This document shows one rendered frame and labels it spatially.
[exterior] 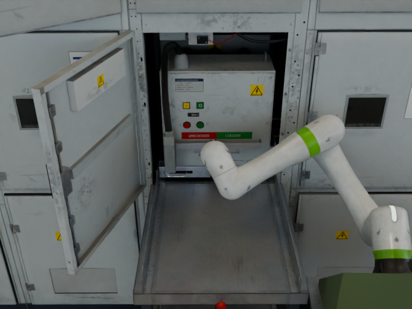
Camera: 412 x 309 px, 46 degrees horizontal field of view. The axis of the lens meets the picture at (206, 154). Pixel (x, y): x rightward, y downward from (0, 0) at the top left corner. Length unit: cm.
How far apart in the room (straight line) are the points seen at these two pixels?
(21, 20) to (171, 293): 106
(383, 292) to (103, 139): 112
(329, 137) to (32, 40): 121
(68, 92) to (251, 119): 87
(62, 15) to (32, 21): 11
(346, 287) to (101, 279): 147
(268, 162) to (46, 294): 156
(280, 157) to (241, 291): 50
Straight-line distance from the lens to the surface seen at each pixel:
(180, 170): 229
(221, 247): 194
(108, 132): 194
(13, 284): 290
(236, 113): 216
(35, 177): 238
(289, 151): 183
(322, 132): 185
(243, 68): 211
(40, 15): 182
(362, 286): 166
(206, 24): 197
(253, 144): 219
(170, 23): 197
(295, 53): 204
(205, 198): 220
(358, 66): 210
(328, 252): 261
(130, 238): 249
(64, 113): 167
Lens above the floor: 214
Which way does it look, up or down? 31 degrees down
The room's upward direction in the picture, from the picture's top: straight up
